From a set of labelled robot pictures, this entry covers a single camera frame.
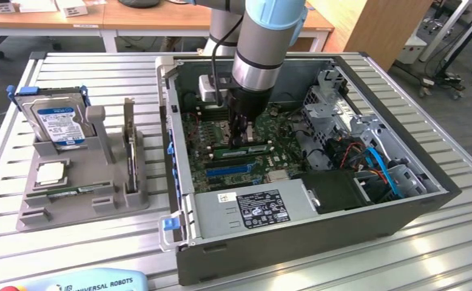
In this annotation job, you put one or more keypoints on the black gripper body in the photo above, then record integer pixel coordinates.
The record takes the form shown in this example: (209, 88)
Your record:
(246, 103)

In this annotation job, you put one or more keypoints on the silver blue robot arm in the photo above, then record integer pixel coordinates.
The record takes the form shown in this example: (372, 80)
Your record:
(259, 45)

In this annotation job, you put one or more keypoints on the green RAM stick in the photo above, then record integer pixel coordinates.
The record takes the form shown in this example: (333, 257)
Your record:
(251, 150)
(78, 191)

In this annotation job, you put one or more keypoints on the CPU socket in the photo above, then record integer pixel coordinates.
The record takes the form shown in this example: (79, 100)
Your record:
(223, 129)

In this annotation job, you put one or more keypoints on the green motherboard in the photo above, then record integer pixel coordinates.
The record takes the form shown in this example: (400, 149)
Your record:
(259, 165)

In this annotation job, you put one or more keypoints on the blue expansion slot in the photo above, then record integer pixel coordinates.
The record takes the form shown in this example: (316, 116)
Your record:
(229, 170)

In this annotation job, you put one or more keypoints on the silver chipset heatsink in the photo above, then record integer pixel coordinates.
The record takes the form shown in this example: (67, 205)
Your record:
(279, 176)

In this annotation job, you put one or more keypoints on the silver metal drive cage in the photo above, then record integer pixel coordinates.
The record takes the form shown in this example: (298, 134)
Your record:
(320, 116)

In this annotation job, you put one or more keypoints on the blue card retainer bar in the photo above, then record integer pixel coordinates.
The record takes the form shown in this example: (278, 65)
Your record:
(171, 163)

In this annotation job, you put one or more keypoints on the graphics card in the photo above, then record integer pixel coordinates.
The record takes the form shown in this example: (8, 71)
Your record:
(132, 145)

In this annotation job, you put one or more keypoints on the silver power supply unit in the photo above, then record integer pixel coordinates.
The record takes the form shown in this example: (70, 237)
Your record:
(215, 218)

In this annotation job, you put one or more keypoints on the blue case latch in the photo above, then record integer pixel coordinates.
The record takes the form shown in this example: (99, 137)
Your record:
(168, 224)

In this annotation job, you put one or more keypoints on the wooden desk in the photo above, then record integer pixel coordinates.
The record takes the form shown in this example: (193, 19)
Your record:
(158, 16)

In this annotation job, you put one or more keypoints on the wooden cabinet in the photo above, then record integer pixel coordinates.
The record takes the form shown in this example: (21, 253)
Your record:
(381, 30)

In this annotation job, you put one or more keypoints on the silver disk bay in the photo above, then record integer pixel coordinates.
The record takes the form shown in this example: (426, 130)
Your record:
(405, 175)

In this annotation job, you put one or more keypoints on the black open PC case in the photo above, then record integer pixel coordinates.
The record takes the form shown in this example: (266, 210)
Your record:
(299, 257)

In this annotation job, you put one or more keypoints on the hard disk with blue caddy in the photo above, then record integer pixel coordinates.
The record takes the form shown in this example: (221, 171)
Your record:
(59, 121)

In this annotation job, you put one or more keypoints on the silver CPU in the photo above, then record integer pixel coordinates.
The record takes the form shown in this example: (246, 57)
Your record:
(51, 173)

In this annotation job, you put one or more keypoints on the grey parts rack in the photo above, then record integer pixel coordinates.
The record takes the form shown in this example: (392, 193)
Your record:
(78, 218)

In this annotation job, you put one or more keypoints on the wheeled stand base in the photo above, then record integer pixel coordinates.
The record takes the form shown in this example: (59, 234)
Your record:
(441, 85)

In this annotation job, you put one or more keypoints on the light blue teach pendant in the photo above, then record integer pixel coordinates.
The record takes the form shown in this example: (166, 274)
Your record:
(90, 282)

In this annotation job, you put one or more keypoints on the black office chair base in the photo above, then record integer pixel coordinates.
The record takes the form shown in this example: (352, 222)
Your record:
(0, 45)

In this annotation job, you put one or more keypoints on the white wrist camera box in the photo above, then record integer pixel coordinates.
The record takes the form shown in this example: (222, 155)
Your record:
(207, 89)

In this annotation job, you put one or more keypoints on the white table frame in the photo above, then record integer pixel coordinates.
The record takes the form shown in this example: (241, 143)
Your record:
(441, 33)

